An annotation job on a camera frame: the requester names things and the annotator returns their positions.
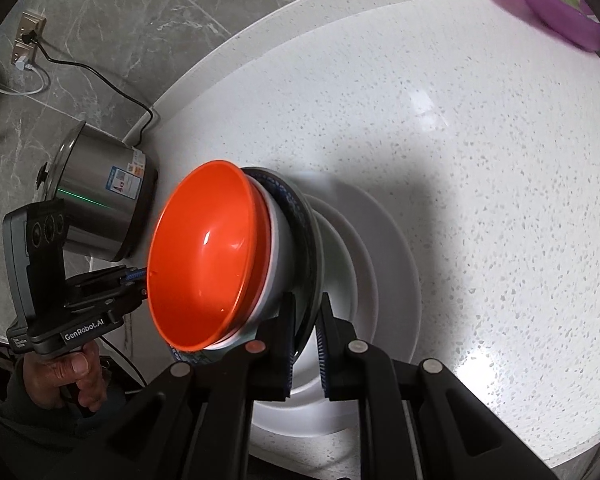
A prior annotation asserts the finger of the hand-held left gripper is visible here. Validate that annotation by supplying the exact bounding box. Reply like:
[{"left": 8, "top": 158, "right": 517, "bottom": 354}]
[
  {"left": 67, "top": 287, "right": 150, "bottom": 311},
  {"left": 75, "top": 266, "right": 148, "bottom": 293}
]

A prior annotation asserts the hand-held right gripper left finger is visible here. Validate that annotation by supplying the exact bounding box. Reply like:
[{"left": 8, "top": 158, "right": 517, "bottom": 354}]
[{"left": 85, "top": 292, "right": 297, "bottom": 480}]

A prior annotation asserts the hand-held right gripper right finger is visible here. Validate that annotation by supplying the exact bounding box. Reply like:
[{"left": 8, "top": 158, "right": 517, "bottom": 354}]
[{"left": 316, "top": 294, "right": 561, "bottom": 480}]

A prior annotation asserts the orange bowl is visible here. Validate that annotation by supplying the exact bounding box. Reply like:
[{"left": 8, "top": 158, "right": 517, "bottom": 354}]
[{"left": 147, "top": 160, "right": 271, "bottom": 352}]

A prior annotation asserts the white oval plate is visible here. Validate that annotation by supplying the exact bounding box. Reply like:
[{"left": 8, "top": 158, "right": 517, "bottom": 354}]
[{"left": 260, "top": 192, "right": 381, "bottom": 411}]

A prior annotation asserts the small white bowl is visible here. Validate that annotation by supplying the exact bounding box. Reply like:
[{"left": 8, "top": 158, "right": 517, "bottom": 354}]
[{"left": 202, "top": 205, "right": 295, "bottom": 352}]

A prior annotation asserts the white deep round plate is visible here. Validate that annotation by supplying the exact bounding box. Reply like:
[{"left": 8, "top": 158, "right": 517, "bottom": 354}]
[{"left": 247, "top": 180, "right": 423, "bottom": 436}]

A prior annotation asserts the blue patterned bowl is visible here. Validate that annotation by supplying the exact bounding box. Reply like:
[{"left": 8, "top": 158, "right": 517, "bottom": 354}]
[{"left": 167, "top": 166, "right": 326, "bottom": 366}]

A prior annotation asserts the person's left forearm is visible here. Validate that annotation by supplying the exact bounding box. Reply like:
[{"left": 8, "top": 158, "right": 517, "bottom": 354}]
[{"left": 0, "top": 350, "right": 146, "bottom": 480}]

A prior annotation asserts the person's left hand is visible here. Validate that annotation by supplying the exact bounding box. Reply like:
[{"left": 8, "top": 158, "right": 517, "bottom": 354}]
[{"left": 22, "top": 342, "right": 108, "bottom": 413}]

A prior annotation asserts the steel pot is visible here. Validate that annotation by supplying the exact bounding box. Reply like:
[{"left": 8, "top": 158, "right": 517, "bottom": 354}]
[{"left": 36, "top": 120, "right": 160, "bottom": 262}]

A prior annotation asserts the white cable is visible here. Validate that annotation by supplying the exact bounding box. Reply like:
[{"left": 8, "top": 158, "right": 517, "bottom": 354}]
[{"left": 0, "top": 65, "right": 49, "bottom": 97}]

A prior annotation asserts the black power cable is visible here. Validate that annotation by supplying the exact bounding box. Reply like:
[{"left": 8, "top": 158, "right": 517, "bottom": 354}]
[{"left": 22, "top": 30, "right": 156, "bottom": 148}]

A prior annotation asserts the beige wall outlet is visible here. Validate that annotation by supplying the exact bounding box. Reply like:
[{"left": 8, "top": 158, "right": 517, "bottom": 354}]
[
  {"left": 19, "top": 10, "right": 47, "bottom": 43},
  {"left": 11, "top": 42, "right": 37, "bottom": 73}
]

